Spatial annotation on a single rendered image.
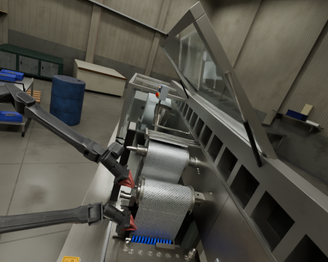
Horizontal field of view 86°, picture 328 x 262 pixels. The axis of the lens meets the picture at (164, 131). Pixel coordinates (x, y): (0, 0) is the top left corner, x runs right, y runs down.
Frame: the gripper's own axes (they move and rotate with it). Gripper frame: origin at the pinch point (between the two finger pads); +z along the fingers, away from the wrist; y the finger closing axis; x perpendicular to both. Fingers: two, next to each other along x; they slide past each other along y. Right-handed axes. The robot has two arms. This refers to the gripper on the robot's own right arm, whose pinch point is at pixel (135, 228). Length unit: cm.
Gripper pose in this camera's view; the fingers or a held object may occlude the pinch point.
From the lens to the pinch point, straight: 100.4
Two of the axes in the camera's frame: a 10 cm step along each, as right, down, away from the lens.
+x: 7.3, -6.5, -1.9
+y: 1.0, 3.8, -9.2
